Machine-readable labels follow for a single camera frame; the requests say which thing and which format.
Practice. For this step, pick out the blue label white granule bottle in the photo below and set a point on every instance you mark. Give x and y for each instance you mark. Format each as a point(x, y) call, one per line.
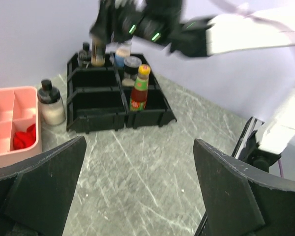
point(123, 50)

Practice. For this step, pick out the red sock front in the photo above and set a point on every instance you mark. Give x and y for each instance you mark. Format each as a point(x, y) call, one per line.
point(22, 140)

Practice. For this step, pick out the dark spice jar black lid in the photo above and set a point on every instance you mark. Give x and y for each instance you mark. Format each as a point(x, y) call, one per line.
point(98, 52)

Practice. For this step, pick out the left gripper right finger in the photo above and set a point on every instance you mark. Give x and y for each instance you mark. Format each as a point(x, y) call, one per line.
point(241, 200)

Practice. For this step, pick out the white salt bottle black cap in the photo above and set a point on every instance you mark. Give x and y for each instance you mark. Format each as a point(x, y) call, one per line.
point(51, 103)

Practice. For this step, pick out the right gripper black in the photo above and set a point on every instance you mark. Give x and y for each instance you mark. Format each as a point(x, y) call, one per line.
point(158, 22)

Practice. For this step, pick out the brown spice bottle black cap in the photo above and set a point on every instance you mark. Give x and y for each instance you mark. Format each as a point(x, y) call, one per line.
point(84, 55)

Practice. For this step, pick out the clear lid seasoning jar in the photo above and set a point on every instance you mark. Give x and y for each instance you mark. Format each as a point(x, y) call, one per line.
point(131, 66)

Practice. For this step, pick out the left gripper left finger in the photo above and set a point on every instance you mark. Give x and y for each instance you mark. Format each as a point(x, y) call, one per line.
point(37, 193)

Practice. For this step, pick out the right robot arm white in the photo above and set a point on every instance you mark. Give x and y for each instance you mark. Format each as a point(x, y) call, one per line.
point(240, 58)

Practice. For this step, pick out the pink divided organizer tray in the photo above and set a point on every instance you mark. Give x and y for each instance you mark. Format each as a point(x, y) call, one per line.
point(18, 111)

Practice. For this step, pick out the sauce bottle yellow cap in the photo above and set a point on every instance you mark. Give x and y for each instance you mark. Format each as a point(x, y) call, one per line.
point(139, 93)

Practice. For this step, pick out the black compartment bin rack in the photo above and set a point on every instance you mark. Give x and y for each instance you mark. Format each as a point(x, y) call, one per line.
point(96, 99)

